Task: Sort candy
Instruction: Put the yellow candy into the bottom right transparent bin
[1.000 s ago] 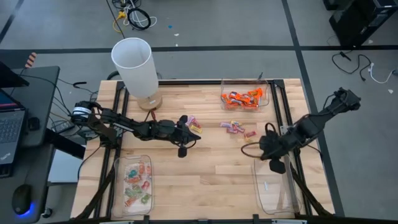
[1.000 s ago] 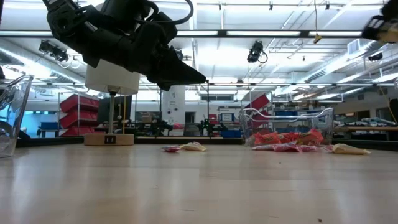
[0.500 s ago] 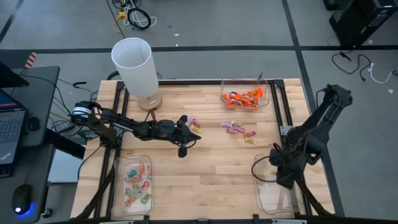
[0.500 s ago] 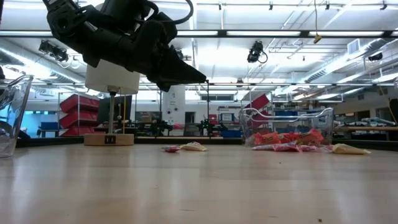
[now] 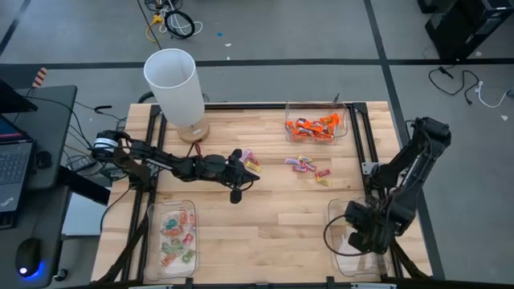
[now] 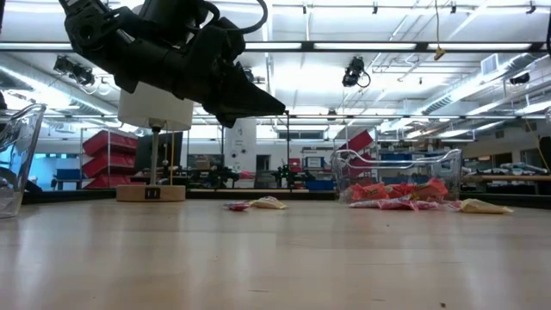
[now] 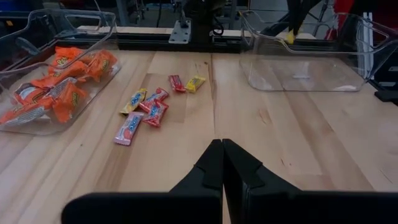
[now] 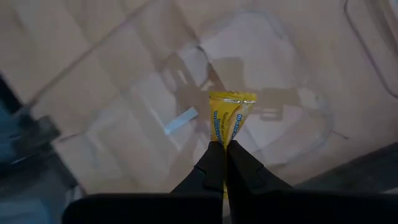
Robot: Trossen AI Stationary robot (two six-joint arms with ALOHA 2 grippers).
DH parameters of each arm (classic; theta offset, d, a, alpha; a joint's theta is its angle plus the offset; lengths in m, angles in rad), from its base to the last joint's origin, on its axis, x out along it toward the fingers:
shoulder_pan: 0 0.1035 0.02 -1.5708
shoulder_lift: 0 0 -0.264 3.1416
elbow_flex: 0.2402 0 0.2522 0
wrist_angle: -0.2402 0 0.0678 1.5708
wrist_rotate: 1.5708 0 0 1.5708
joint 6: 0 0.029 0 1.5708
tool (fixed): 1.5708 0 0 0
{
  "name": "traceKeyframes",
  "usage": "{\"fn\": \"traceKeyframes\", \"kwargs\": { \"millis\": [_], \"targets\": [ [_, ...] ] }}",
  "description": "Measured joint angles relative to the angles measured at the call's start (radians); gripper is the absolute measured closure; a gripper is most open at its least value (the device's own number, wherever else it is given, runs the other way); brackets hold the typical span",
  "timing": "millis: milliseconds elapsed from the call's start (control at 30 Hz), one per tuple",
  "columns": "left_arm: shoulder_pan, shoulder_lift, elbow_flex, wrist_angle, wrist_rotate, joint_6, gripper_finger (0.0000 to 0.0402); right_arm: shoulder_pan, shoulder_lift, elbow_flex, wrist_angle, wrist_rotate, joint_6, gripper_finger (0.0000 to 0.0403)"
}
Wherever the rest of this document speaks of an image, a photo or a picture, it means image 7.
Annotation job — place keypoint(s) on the orange Reese's candy packet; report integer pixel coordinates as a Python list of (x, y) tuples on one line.
[(59, 74), (101, 65), (66, 56)]

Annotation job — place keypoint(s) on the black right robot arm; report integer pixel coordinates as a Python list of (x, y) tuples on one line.
[(202, 18)]

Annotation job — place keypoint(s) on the orange silver candy packet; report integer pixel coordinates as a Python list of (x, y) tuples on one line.
[(63, 84)]

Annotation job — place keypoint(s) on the pink red candy bar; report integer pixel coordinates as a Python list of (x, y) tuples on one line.
[(177, 83)]

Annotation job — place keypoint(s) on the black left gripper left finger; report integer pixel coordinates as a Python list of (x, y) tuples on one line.
[(208, 174)]

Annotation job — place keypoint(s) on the red candy wrapper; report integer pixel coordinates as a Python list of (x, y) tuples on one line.
[(155, 114)]

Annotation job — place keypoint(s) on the orange packet with white label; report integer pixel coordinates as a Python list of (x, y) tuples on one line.
[(29, 93)]

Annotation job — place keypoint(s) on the yellow candy bar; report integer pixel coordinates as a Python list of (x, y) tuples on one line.
[(195, 84)]

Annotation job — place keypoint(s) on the orange candy bar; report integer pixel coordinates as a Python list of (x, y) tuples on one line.
[(70, 102)]

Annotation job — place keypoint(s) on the clear plastic bin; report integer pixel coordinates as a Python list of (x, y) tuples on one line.
[(311, 77), (62, 128)]

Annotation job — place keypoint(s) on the yellow candy wrapper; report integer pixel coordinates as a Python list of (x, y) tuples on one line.
[(134, 101)]

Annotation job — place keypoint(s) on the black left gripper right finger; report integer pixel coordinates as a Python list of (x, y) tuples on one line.
[(245, 177)]

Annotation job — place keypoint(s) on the pink candy wrapper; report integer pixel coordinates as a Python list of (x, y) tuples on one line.
[(155, 98), (128, 129)]

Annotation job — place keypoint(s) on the small yellow clip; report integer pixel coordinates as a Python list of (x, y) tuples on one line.
[(290, 37)]

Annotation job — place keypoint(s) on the red candy packets right pile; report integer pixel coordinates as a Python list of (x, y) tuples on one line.
[(140, 42)]

